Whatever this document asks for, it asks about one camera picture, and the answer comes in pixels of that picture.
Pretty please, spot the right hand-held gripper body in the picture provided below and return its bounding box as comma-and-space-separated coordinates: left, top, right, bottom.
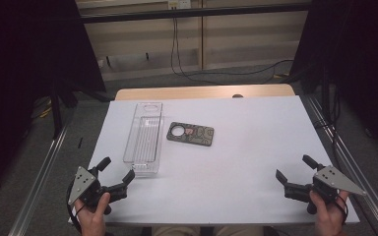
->
283, 164, 368, 216

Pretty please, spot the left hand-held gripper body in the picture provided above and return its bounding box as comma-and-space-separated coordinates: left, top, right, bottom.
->
67, 165, 129, 216

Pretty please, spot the clear plastic box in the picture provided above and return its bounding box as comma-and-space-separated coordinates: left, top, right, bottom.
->
122, 101, 165, 180

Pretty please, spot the person's left hand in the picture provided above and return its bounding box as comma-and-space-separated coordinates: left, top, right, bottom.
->
73, 192, 112, 236

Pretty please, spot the person's right hand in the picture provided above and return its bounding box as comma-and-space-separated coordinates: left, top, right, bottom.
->
308, 189, 350, 236

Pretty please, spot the white table board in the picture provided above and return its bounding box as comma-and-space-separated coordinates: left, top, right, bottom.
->
68, 94, 361, 227

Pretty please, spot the black stand leg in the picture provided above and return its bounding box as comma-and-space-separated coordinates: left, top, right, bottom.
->
49, 73, 65, 140

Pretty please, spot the black curtain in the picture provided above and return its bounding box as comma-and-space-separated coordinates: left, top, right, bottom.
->
289, 0, 378, 165
0, 0, 107, 205

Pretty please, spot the black horizontal bar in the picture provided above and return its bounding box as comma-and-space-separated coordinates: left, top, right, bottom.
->
79, 3, 312, 25

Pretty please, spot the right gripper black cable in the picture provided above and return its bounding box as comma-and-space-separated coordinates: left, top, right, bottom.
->
336, 195, 349, 225

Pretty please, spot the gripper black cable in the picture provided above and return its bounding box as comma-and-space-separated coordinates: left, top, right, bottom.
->
336, 195, 349, 225
65, 181, 84, 234

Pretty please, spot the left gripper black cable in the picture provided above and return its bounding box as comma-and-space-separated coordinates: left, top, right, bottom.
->
65, 181, 84, 234

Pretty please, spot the metal floor rail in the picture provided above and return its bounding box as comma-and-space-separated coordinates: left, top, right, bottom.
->
7, 126, 69, 236
303, 93, 378, 236

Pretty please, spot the black cable by rail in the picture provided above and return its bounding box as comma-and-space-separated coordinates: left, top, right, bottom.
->
313, 63, 344, 165

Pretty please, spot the yellow cable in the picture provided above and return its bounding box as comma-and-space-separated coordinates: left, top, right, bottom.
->
33, 99, 53, 120

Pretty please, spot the black floor cable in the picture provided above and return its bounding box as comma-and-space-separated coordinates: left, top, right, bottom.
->
190, 58, 295, 86

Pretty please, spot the black hanging cable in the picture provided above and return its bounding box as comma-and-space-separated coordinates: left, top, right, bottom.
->
169, 16, 218, 86

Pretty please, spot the white wall outlet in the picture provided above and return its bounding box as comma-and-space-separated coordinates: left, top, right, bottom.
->
167, 0, 192, 10

